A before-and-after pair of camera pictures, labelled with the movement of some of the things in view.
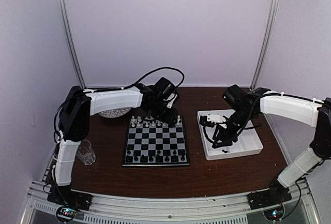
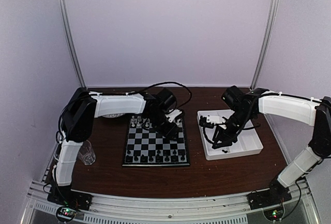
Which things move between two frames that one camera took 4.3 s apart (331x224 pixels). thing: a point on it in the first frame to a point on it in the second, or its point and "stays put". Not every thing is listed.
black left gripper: [169, 119] to [169, 132]
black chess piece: [143, 159] stays put
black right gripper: [225, 135] stays put
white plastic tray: [249, 142] stays put
